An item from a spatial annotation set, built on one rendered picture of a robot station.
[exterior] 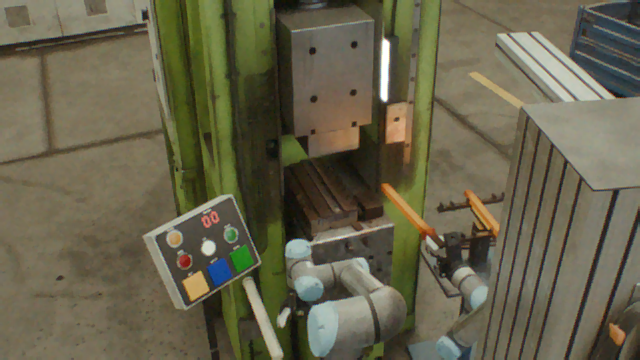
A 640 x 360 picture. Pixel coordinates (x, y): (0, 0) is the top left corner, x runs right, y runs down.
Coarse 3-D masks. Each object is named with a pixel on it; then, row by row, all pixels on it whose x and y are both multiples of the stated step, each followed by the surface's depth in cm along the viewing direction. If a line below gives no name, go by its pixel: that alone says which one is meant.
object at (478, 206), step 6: (468, 192) 268; (474, 198) 265; (474, 204) 262; (480, 204) 261; (480, 210) 258; (486, 210) 258; (486, 216) 254; (492, 216) 254; (486, 222) 253; (492, 222) 251; (498, 228) 247
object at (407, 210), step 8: (384, 184) 249; (392, 192) 243; (392, 200) 241; (400, 200) 238; (400, 208) 235; (408, 208) 233; (408, 216) 230; (416, 216) 228; (416, 224) 225; (424, 224) 223; (424, 232) 218; (432, 232) 218; (424, 240) 220; (432, 240) 215; (440, 240) 214; (440, 248) 213
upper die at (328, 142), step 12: (312, 132) 232; (324, 132) 232; (336, 132) 233; (348, 132) 235; (300, 144) 242; (312, 144) 232; (324, 144) 234; (336, 144) 236; (348, 144) 238; (312, 156) 235
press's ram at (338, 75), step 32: (288, 32) 209; (320, 32) 210; (352, 32) 214; (288, 64) 217; (320, 64) 216; (352, 64) 221; (288, 96) 225; (320, 96) 223; (352, 96) 227; (320, 128) 230
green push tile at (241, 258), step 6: (246, 246) 229; (234, 252) 226; (240, 252) 227; (246, 252) 229; (234, 258) 226; (240, 258) 227; (246, 258) 229; (234, 264) 226; (240, 264) 227; (246, 264) 228; (240, 270) 227
